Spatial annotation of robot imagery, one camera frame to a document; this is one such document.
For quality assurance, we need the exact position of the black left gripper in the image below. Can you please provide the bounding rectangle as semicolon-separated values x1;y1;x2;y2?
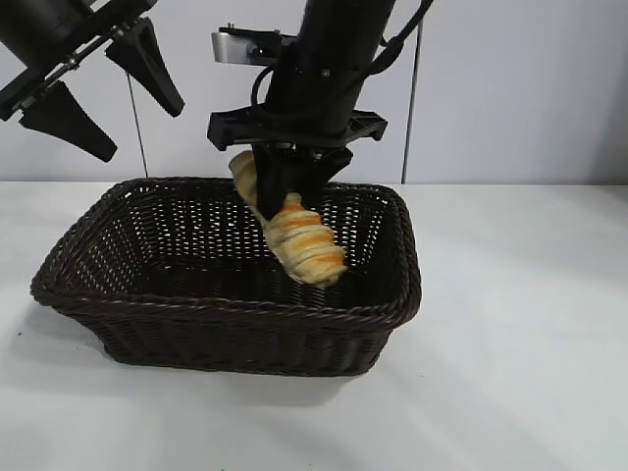
0;0;185;164

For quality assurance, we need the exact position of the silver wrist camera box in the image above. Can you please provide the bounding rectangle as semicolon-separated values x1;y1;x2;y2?
211;26;296;65

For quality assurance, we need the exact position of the short black camera cable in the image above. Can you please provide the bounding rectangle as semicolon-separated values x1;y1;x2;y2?
251;63;277;108

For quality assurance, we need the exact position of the dark brown wicker basket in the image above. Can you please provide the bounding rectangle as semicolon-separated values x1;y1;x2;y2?
29;177;423;378

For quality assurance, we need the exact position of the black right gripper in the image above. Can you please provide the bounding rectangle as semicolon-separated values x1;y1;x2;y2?
206;48;388;222

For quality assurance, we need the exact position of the long striped bread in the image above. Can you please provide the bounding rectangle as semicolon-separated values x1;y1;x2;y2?
229;150;348;289

